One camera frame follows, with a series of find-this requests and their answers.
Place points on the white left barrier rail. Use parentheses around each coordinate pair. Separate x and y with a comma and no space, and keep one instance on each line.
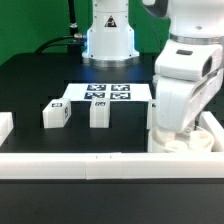
(6,125)

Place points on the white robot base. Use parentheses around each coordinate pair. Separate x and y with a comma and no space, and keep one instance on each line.
(110,39)

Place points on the white front barrier rail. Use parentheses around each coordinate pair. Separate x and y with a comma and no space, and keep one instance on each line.
(111,165)

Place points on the white round stool seat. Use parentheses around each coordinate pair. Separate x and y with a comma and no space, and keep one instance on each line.
(163,141)

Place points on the white marker sheet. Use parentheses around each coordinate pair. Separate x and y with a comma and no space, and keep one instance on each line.
(114,92)

